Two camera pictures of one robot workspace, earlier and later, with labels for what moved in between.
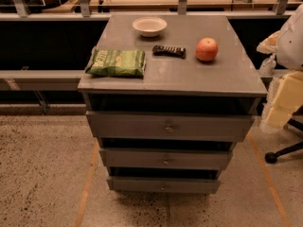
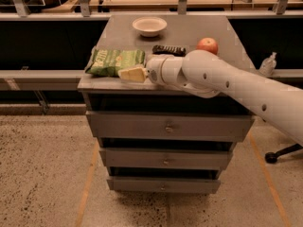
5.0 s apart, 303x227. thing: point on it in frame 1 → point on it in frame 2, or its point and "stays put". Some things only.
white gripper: [293, 47] → [154, 69]
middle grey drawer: [200, 159] stays put
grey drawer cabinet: [173, 129] stays put
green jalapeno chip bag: [117, 62] stays put
